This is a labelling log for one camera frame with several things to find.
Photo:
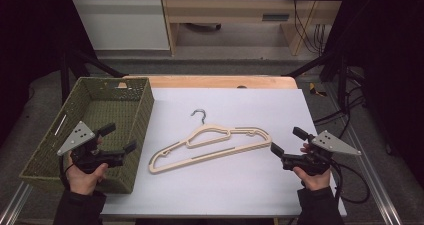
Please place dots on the wooden table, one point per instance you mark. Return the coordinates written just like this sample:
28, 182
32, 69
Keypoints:
216, 81

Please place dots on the black frame strut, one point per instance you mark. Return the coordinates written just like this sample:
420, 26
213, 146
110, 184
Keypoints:
313, 65
96, 64

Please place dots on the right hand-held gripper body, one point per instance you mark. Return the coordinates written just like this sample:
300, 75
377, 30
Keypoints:
333, 144

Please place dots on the person's left hand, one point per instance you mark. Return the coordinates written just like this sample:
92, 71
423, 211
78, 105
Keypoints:
83, 182

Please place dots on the light wooden desk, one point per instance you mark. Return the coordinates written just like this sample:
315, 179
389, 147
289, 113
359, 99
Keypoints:
233, 10

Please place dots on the white table mat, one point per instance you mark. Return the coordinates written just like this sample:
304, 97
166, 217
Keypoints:
233, 191

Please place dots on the yellow black tool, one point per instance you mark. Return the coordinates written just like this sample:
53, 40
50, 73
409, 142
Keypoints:
313, 89

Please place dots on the person's right hand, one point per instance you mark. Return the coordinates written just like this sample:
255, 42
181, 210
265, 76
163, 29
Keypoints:
315, 182

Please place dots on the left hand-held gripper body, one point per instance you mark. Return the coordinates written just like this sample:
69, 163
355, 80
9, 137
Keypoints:
77, 136

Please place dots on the green woven basket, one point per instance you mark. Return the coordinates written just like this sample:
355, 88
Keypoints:
110, 108

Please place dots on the white cabinet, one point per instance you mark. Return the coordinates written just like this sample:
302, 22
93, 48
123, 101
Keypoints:
123, 25

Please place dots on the aluminium rail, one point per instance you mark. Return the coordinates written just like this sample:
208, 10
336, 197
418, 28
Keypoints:
15, 205
373, 181

